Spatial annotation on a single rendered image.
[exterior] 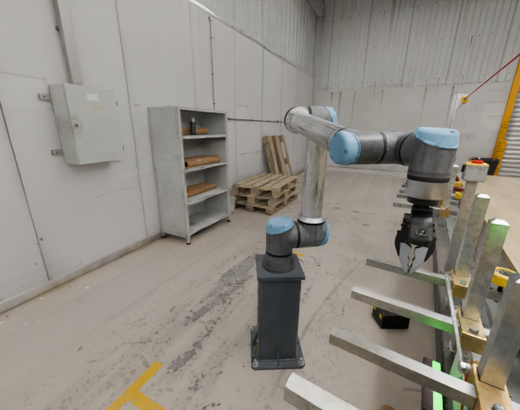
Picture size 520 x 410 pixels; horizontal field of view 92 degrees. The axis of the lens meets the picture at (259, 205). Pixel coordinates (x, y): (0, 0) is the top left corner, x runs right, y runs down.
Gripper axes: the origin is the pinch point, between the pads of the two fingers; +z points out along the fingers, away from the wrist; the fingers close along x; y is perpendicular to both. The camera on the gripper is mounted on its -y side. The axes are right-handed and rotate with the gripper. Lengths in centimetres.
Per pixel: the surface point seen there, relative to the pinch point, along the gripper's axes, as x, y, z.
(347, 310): 29, 102, 98
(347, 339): 10.4, -19.5, 12.5
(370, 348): 5.1, -19.2, 12.5
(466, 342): -15.9, 0.9, 16.7
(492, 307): -36, 58, 36
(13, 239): 251, -21, 46
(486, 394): -15.3, -19.7, 11.5
